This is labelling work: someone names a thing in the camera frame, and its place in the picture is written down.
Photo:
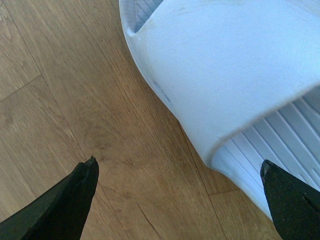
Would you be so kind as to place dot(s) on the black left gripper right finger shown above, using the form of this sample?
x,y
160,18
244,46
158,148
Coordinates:
x,y
294,205

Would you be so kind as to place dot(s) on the light blue slipper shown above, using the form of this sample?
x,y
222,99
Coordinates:
x,y
242,77

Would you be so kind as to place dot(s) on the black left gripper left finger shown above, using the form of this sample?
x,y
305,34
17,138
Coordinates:
x,y
61,212

